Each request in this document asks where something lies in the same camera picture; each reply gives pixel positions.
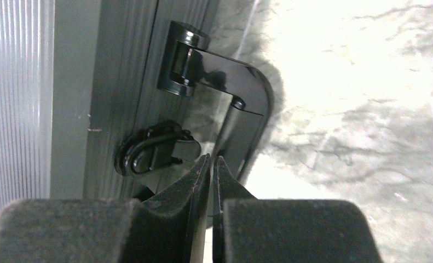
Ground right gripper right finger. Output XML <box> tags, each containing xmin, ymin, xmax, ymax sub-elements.
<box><xmin>212</xmin><ymin>157</ymin><xmax>382</xmax><ymax>262</ymax></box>

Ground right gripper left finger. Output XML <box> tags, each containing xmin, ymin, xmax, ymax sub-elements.
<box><xmin>0</xmin><ymin>155</ymin><xmax>210</xmax><ymax>262</ymax></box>

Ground black foam-lined poker case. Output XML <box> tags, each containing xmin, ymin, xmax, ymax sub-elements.
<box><xmin>0</xmin><ymin>1</ymin><xmax>273</xmax><ymax>211</ymax></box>

